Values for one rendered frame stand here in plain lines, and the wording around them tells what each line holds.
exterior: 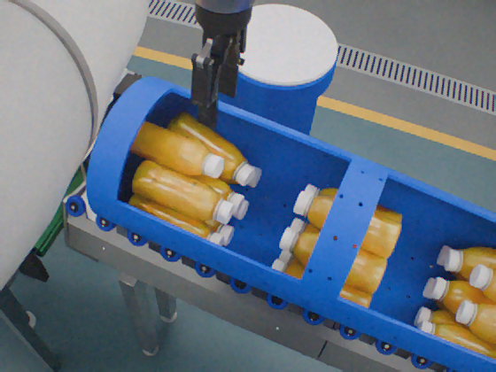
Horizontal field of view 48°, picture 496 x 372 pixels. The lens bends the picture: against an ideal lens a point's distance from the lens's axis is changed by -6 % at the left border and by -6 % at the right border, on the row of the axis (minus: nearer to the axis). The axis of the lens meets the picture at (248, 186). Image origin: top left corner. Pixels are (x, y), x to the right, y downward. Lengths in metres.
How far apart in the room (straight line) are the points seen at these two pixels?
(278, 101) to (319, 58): 0.14
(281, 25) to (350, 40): 1.59
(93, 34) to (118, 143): 0.73
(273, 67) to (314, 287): 0.58
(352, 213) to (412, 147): 1.75
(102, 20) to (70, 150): 0.08
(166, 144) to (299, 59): 0.45
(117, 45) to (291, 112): 1.13
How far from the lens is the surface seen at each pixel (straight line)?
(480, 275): 1.03
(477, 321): 1.04
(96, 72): 0.26
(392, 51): 3.04
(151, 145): 1.08
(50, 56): 0.23
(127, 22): 0.32
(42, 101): 0.21
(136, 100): 1.03
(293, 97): 1.37
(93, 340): 2.14
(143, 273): 1.26
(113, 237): 1.23
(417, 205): 1.15
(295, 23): 1.48
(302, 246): 1.00
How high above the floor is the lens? 2.00
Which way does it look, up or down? 57 degrees down
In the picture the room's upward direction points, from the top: 7 degrees clockwise
